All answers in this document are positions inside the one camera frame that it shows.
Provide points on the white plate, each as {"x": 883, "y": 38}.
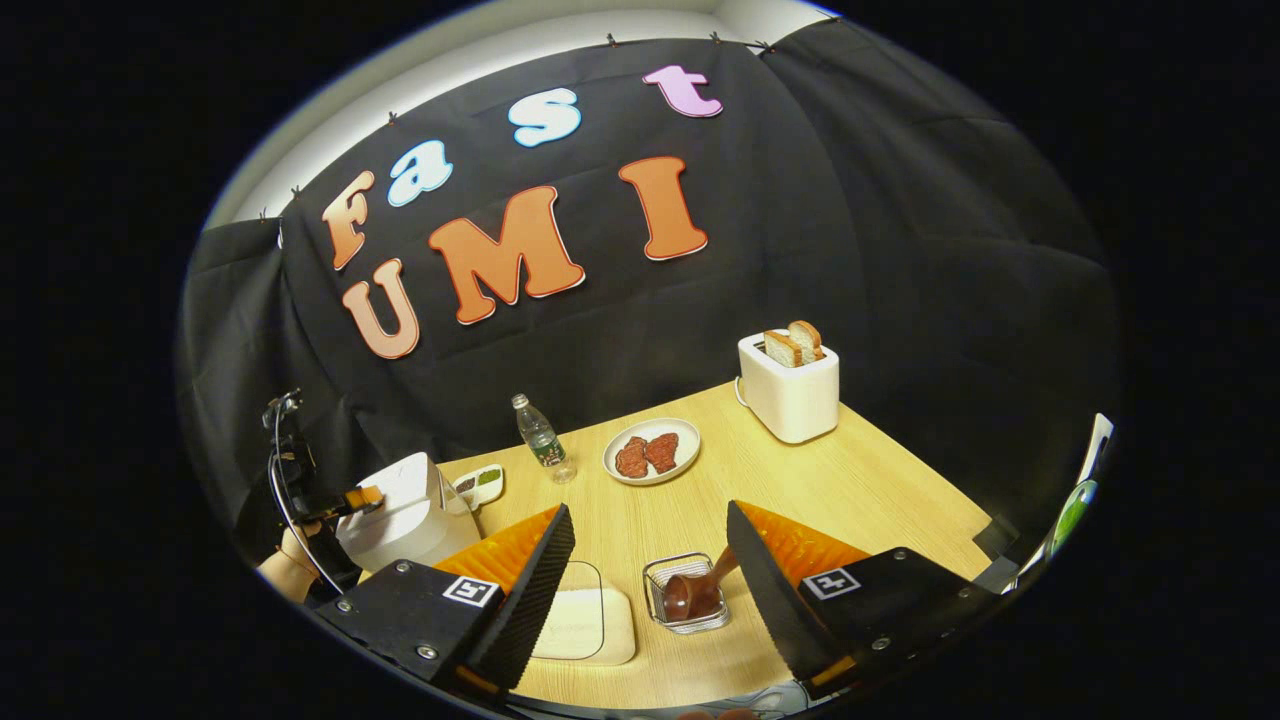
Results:
{"x": 680, "y": 470}

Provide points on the black backdrop cloth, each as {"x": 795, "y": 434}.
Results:
{"x": 900, "y": 250}

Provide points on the clear chopstick holder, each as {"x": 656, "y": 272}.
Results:
{"x": 660, "y": 580}

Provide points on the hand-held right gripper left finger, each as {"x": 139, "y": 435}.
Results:
{"x": 530, "y": 600}

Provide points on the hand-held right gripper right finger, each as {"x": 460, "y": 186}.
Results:
{"x": 775, "y": 590}

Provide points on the white rice container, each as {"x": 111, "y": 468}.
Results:
{"x": 590, "y": 625}

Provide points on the white rice cooker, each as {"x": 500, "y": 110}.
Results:
{"x": 400, "y": 520}

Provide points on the clear plastic water bottle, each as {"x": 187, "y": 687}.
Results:
{"x": 540, "y": 440}

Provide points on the wooden spoon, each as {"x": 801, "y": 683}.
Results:
{"x": 690, "y": 597}

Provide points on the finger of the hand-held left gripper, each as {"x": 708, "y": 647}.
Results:
{"x": 362, "y": 499}

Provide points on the white divided sauce dish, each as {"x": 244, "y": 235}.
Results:
{"x": 480, "y": 486}

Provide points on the red meat slice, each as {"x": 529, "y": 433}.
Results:
{"x": 631, "y": 457}
{"x": 663, "y": 451}

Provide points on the white toaster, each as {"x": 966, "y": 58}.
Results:
{"x": 790, "y": 400}

